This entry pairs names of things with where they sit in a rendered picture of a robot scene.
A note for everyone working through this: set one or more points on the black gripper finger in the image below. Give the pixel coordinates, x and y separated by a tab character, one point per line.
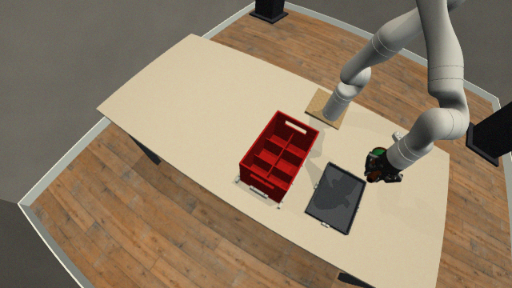
389	178
370	168

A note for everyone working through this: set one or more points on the brown bottle with green label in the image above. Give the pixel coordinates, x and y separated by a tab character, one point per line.
372	176

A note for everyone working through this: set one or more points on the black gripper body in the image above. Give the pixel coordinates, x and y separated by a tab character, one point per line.
382	159

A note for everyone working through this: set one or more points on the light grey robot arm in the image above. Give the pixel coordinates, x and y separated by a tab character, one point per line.
445	78

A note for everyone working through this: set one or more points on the red crate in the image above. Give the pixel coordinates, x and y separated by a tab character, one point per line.
275	156

